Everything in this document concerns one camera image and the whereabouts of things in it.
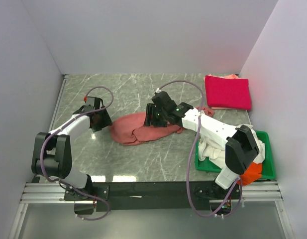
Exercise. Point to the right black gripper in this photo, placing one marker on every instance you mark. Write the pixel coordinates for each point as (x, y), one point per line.
(151, 110)

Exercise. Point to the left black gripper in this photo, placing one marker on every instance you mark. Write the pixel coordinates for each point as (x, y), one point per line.
(106, 121)

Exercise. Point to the salmon pink t shirt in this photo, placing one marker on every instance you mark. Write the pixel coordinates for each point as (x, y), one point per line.
(130, 130)

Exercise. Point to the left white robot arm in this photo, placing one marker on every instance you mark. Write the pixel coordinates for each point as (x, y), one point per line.
(52, 154)

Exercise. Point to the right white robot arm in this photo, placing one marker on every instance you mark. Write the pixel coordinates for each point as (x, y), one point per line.
(238, 144)

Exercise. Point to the white t shirt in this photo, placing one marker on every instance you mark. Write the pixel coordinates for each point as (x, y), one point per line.
(208, 148)

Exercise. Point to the folded magenta t shirt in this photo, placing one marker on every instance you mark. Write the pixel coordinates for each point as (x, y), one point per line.
(228, 93)

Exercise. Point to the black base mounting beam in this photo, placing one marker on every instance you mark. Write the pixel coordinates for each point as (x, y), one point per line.
(159, 195)

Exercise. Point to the orange t shirt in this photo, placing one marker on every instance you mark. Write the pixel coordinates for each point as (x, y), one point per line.
(253, 173)

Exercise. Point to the green plastic bin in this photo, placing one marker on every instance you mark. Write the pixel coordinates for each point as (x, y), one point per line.
(268, 167)

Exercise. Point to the aluminium rail frame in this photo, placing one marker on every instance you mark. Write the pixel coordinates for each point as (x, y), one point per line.
(52, 212)

